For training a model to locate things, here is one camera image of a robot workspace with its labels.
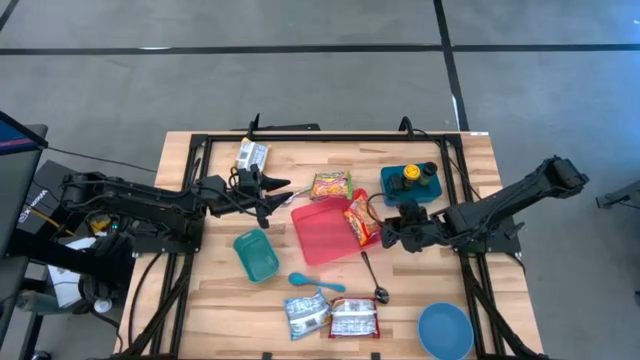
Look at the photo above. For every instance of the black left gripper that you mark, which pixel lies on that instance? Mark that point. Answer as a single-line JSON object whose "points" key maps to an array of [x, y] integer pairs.
{"points": [[247, 197]]}

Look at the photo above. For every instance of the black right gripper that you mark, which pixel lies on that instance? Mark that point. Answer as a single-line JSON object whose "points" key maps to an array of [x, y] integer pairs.
{"points": [[420, 232]]}

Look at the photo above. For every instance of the orange red ramen packet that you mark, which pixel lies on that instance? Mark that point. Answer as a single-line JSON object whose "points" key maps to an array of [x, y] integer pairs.
{"points": [[361, 220]]}

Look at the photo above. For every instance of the yellow ramen packet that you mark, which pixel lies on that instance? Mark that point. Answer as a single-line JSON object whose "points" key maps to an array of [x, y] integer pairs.
{"points": [[252, 155]]}

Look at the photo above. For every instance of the shrimp ramen packet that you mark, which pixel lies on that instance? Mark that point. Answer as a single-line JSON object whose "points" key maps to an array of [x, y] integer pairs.
{"points": [[331, 186]]}

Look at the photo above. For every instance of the black box with organic label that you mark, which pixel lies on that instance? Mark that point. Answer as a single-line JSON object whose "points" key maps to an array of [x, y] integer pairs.
{"points": [[396, 182]]}

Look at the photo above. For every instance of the metal spoon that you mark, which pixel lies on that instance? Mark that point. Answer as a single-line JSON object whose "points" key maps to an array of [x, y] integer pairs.
{"points": [[382, 295]]}

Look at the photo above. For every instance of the yellow lid jar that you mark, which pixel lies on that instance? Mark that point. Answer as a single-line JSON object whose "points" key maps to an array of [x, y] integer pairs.
{"points": [[411, 172]]}

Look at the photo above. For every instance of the black lid jar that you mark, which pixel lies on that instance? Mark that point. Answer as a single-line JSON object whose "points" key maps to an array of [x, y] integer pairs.
{"points": [[429, 169]]}

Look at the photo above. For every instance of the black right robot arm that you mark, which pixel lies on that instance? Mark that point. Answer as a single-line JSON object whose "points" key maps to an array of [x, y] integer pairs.
{"points": [[500, 215]]}

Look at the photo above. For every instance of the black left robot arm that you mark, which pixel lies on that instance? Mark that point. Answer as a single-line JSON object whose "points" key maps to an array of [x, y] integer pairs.
{"points": [[140, 200]]}

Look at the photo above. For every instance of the silver utensil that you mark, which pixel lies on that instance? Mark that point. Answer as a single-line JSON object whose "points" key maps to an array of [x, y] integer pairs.
{"points": [[300, 194]]}

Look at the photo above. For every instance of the blue plastic bin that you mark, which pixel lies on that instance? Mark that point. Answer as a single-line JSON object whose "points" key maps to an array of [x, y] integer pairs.
{"points": [[415, 196]]}

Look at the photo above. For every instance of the red plastic tray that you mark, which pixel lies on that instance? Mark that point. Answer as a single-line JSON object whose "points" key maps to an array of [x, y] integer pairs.
{"points": [[320, 235]]}

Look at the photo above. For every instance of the teal plastic tray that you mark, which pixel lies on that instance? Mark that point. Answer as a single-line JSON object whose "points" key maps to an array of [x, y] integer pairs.
{"points": [[257, 255]]}

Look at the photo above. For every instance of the blue plastic spoon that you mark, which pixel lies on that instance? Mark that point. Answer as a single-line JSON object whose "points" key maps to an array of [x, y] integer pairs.
{"points": [[300, 280]]}

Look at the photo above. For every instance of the blue bowl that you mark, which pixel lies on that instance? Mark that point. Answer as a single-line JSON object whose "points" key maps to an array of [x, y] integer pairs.
{"points": [[445, 332]]}

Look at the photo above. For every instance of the blue white ramen packet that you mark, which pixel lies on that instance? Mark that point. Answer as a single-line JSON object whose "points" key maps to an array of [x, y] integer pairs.
{"points": [[306, 316]]}

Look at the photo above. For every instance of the white round cap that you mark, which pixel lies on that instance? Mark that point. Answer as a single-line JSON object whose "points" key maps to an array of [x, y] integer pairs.
{"points": [[103, 305]]}

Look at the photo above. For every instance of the black equipment box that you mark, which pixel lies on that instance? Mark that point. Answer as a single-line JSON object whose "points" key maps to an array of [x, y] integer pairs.
{"points": [[55, 200]]}

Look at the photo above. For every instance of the white paper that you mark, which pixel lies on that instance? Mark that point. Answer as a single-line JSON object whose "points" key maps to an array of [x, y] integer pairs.
{"points": [[65, 280]]}

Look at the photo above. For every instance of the computer monitor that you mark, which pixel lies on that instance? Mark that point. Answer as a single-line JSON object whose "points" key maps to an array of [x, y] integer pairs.
{"points": [[15, 190]]}

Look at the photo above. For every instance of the black table frame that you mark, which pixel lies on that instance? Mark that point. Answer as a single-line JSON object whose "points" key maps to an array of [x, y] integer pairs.
{"points": [[325, 137]]}

